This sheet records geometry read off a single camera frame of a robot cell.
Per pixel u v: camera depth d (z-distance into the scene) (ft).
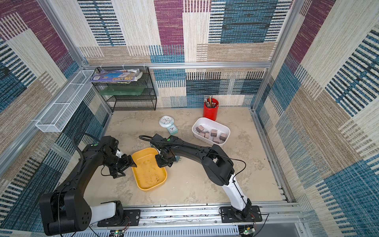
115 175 2.39
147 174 2.86
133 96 3.78
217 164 1.68
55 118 2.30
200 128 3.45
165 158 2.44
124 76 2.70
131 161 2.42
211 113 3.48
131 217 2.40
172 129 3.45
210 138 3.35
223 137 3.31
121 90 3.16
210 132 3.42
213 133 3.41
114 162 2.22
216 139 3.28
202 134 3.33
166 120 3.59
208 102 3.34
